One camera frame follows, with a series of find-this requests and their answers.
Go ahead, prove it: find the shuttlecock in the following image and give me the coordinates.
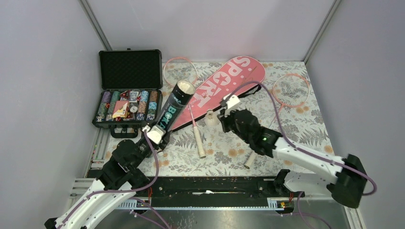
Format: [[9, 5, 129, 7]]
[[204, 110, 219, 127], [176, 80, 196, 95]]

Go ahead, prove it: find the black shuttlecock tube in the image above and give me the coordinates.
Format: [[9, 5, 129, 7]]
[[156, 84, 193, 132]]

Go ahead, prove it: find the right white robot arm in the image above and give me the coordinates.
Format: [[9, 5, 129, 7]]
[[217, 109, 367, 208]]

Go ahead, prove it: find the right pink badminton racket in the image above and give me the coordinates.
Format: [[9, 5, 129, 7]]
[[270, 73, 310, 122]]

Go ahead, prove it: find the pink badminton racket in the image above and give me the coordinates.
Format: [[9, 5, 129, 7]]
[[270, 73, 310, 122], [163, 57, 206, 159]]

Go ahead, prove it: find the left pink badminton racket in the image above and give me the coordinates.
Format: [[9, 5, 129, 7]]
[[163, 57, 206, 159]]

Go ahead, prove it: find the floral patterned table mat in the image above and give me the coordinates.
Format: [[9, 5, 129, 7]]
[[104, 61, 334, 177]]

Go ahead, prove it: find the pink racket cover bag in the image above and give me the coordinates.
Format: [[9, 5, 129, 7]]
[[172, 56, 266, 131]]

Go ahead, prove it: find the playing card box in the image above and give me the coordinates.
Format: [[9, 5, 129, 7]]
[[112, 101, 129, 120]]

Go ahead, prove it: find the black poker chip case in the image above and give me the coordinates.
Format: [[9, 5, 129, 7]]
[[92, 49, 163, 138]]

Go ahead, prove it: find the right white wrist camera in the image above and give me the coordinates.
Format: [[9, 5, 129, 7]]
[[220, 94, 240, 117]]

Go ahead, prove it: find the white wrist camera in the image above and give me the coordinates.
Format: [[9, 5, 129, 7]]
[[220, 94, 240, 117], [142, 125, 166, 145]]

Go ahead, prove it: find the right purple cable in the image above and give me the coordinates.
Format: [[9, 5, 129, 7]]
[[221, 81, 378, 229]]

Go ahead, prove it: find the purple cable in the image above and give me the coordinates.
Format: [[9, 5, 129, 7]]
[[57, 133, 173, 229], [221, 81, 378, 229]]

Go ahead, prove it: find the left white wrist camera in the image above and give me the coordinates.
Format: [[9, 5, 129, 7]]
[[142, 125, 166, 145]]

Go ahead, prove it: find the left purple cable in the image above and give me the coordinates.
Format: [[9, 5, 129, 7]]
[[57, 133, 173, 229]]

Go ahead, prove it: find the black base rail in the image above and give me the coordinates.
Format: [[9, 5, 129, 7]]
[[135, 177, 298, 208]]

